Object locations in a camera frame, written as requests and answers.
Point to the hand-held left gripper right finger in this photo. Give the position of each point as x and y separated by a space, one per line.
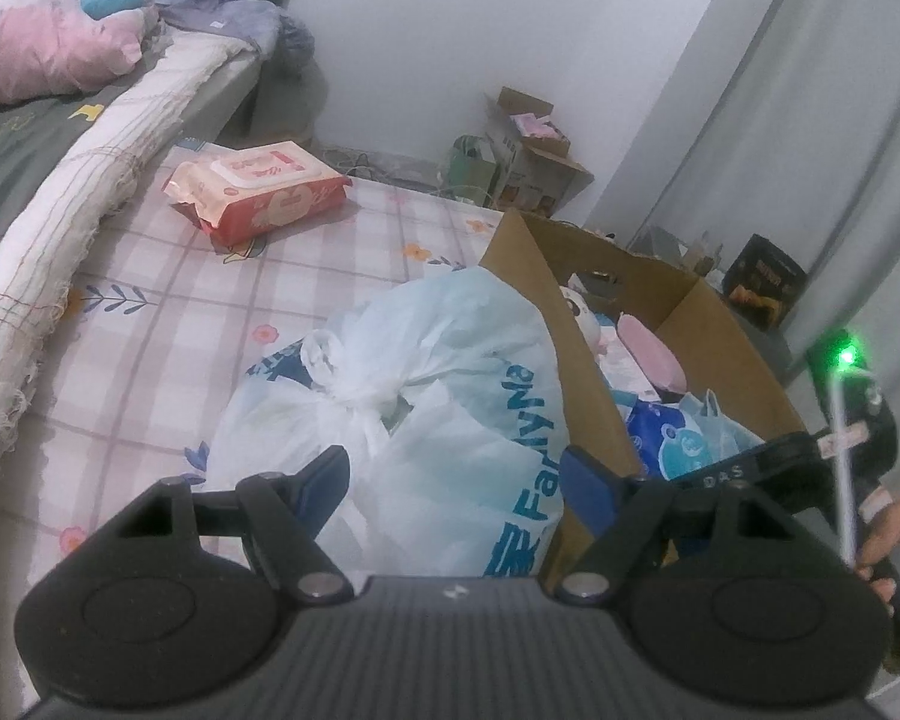
589 484

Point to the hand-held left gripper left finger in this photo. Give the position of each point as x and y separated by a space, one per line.
326 476

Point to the white plastic bag blue print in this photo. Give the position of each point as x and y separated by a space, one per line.
435 360

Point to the brown cardboard box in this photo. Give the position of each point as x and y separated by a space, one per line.
532 277

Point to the light blue plastic bag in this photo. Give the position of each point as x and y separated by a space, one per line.
720 427

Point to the blue packet with bear print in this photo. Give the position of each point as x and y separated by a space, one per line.
656 427

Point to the pink plush pillow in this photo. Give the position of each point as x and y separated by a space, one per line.
649 349

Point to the panda plush toy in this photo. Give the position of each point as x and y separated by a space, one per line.
581 307

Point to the black box orange print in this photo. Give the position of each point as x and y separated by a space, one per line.
765 277

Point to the plaid floral bed sheet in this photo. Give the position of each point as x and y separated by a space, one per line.
195 315

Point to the red pink wet wipes packet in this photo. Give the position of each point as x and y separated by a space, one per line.
270 195

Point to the open cardboard box with prints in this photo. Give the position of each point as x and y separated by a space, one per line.
540 165

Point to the grey curtain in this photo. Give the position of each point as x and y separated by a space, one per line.
832 127

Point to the green paper bag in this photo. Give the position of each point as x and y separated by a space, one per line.
469 165

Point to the white fringed plaid blanket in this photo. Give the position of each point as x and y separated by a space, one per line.
60 187

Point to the grey blanket with yellow ducks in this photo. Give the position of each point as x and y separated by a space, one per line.
15 157

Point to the purple grey clothes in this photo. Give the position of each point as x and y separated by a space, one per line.
225 11

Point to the blue pink plush toy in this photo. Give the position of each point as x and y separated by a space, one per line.
112 4

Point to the pink grey quilt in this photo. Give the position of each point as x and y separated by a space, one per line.
37 45

